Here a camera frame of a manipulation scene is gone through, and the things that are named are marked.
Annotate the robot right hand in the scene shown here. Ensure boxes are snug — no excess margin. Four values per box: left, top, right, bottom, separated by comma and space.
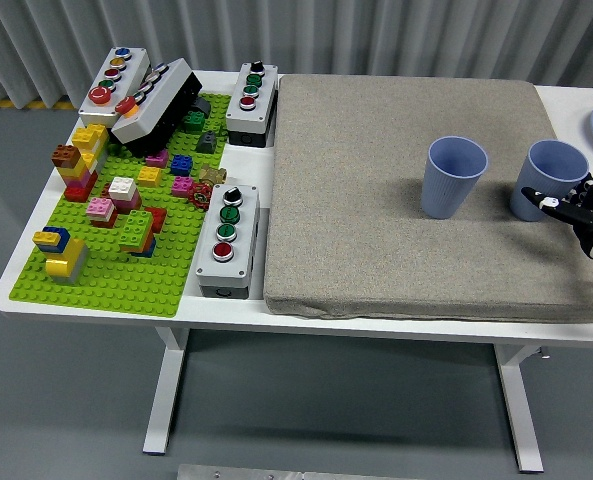
520, 172, 593, 261

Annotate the blue ribbed plastic cup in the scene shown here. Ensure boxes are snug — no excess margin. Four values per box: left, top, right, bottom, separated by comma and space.
508, 139, 590, 223
420, 135, 489, 220

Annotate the white table leg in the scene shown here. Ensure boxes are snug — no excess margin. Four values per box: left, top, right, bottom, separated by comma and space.
142, 327, 190, 456
493, 344, 546, 474

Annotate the grey-brown cushion mat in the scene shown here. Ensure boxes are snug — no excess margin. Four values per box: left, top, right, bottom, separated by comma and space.
263, 73, 593, 322

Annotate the grey pleated curtain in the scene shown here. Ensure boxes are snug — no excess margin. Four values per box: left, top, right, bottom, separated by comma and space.
0, 0, 593, 109

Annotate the grey four-button control box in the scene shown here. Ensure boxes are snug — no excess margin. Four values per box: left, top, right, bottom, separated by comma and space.
224, 61, 280, 149
195, 183, 261, 300

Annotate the brass valve with red handwheel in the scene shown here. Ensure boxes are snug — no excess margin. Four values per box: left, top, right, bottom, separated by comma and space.
187, 164, 228, 212

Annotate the grey sloped toy brick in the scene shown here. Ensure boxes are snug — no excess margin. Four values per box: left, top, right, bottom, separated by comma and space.
196, 130, 219, 155

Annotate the red toy brick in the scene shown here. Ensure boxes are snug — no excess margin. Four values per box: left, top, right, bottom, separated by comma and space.
145, 206, 168, 234

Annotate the yellow toy brick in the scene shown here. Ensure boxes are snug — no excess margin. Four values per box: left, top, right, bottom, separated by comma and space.
137, 165, 163, 189

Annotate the tilted five-button control box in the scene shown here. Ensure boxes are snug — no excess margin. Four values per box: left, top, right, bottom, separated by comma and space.
110, 57, 203, 159

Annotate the green orange blue brick stack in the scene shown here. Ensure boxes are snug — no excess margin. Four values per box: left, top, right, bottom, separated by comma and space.
118, 209, 157, 259

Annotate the white and pink brick stack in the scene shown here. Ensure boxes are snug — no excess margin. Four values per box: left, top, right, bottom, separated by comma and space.
108, 176, 143, 215

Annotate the green studded baseplate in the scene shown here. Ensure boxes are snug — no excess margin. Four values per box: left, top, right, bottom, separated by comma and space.
8, 92, 233, 319

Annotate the pink white red brick stack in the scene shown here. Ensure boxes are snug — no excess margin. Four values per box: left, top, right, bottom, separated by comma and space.
86, 196, 119, 229

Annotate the yellow pink white brick stack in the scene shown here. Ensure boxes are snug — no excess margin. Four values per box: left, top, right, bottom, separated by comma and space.
72, 123, 110, 167

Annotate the flat five-button control box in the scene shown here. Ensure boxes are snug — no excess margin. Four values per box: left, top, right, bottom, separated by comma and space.
78, 47, 151, 129

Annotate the brown yellow red brick stack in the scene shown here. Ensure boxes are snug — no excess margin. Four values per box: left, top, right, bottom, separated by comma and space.
51, 144, 100, 203

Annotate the yellow and grey brick stack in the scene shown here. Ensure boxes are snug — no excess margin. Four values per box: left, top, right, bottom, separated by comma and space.
44, 237, 88, 285

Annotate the blue and yellow brick stack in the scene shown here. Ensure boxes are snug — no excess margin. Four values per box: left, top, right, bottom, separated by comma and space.
32, 226, 71, 255

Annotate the yellow black floor tape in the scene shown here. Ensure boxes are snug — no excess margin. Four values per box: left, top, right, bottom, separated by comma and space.
0, 97, 85, 110

